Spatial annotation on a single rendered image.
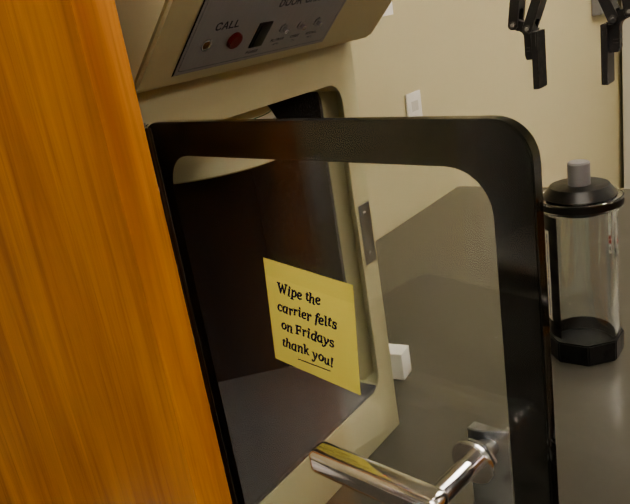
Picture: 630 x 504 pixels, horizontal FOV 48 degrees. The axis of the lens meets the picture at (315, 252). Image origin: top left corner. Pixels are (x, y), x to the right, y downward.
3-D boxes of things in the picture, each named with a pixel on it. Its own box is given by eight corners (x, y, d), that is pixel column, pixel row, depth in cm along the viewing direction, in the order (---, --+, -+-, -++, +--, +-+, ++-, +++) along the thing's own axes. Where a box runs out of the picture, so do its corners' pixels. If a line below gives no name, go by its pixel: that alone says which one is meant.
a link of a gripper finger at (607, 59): (607, 21, 85) (613, 21, 84) (608, 81, 87) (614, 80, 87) (600, 24, 83) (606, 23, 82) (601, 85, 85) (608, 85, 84)
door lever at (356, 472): (364, 436, 45) (359, 401, 45) (497, 487, 39) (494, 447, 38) (307, 482, 42) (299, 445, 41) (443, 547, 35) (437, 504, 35)
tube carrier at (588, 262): (532, 352, 99) (523, 205, 92) (557, 319, 107) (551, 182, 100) (614, 365, 92) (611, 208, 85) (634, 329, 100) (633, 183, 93)
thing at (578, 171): (533, 220, 93) (530, 170, 90) (556, 199, 99) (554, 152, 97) (607, 223, 87) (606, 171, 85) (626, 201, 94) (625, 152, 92)
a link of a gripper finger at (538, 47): (536, 31, 87) (530, 32, 87) (539, 89, 89) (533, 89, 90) (544, 28, 89) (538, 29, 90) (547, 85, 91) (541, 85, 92)
